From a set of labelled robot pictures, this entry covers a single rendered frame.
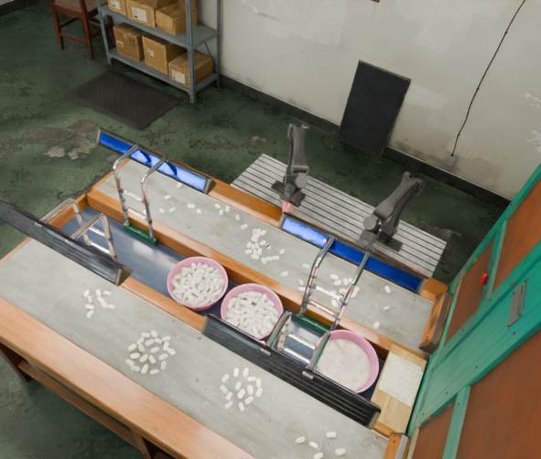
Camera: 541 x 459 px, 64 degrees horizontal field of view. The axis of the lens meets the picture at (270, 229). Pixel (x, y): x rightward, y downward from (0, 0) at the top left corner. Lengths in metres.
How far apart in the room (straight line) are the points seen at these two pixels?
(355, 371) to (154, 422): 0.80
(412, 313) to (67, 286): 1.53
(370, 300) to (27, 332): 1.44
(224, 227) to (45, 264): 0.83
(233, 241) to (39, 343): 0.93
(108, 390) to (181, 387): 0.26
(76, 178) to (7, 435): 1.85
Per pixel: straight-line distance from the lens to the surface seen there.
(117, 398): 1.77
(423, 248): 2.45
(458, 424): 1.32
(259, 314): 1.90
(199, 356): 1.82
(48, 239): 1.81
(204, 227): 2.19
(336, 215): 2.44
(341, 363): 1.88
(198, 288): 1.97
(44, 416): 2.66
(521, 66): 3.50
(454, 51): 3.53
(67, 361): 1.87
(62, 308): 2.02
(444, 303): 2.03
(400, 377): 1.88
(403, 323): 2.05
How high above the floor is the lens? 2.40
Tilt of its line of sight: 49 degrees down
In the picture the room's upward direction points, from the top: 9 degrees clockwise
